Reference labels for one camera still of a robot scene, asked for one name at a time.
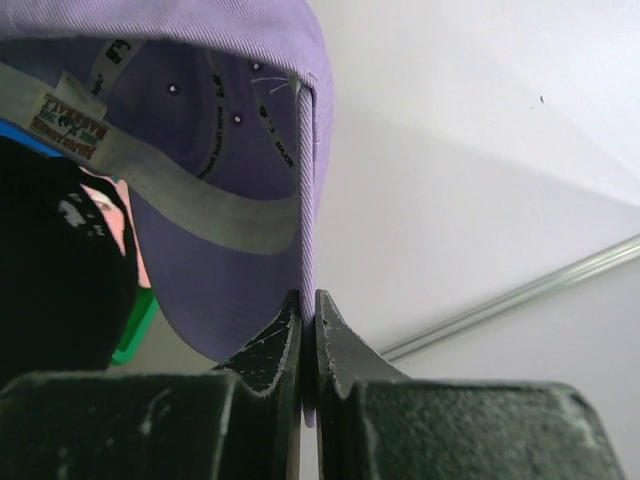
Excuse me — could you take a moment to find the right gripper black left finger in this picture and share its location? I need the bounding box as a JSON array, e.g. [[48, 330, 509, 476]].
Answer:
[[213, 290, 303, 479]]

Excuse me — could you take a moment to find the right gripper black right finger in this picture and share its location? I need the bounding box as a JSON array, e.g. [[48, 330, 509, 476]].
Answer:
[[315, 290, 409, 479]]

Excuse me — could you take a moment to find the black baseball cap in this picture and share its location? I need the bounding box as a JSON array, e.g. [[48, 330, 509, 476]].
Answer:
[[1, 137, 139, 384]]

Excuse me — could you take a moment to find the light pink cap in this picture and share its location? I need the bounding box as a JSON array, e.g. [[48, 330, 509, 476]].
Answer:
[[84, 177, 151, 288]]

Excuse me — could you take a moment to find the lavender baseball cap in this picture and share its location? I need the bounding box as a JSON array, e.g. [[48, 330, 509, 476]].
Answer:
[[0, 0, 335, 429]]

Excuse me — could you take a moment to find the green plastic bin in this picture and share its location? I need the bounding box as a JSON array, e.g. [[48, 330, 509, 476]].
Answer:
[[111, 287, 158, 366]]

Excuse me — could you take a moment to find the blue cap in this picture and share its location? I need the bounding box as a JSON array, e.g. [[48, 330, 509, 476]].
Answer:
[[0, 120, 64, 160]]

